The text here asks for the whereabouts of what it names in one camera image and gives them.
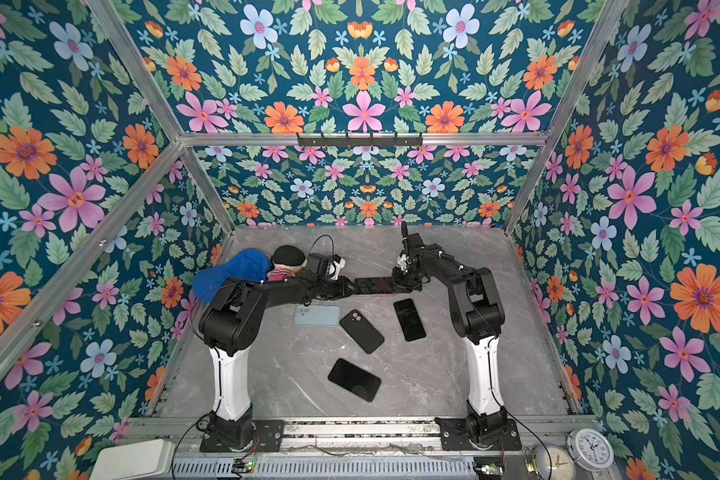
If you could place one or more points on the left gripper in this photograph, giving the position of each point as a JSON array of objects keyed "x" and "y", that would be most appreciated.
[{"x": 343, "y": 288}]

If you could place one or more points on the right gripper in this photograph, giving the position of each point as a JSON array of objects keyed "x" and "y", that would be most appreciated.
[{"x": 400, "y": 287}]

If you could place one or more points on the black phone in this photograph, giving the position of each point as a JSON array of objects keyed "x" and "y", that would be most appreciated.
[
  {"x": 378, "y": 286},
  {"x": 409, "y": 320},
  {"x": 355, "y": 380}
]

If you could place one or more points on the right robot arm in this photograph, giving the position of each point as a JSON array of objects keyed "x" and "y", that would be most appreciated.
[{"x": 476, "y": 314}]

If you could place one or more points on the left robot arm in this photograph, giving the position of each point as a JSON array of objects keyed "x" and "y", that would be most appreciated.
[{"x": 238, "y": 293}]

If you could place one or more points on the light blue phone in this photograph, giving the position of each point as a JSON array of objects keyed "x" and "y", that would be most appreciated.
[{"x": 317, "y": 316}]

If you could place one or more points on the black phone front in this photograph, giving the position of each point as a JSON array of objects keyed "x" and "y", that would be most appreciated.
[{"x": 355, "y": 380}]

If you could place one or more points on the doll with black hair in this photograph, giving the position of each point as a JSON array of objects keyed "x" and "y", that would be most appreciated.
[{"x": 287, "y": 261}]

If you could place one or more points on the brass alarm clock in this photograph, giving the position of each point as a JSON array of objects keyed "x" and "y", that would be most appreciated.
[{"x": 552, "y": 463}]

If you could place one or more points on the white clock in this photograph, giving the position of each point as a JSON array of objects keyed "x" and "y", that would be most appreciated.
[{"x": 590, "y": 449}]

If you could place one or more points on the white box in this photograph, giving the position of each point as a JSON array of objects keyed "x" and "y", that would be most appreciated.
[{"x": 140, "y": 460}]

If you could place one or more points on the black phone case with camera hole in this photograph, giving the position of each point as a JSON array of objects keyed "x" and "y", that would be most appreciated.
[{"x": 361, "y": 330}]

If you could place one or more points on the metal hook rail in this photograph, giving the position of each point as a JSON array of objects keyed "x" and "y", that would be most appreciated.
[{"x": 346, "y": 140}]

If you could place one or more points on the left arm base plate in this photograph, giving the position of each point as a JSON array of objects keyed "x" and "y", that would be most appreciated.
[{"x": 243, "y": 437}]

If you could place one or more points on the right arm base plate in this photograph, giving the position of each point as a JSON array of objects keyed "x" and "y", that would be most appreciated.
[{"x": 466, "y": 434}]

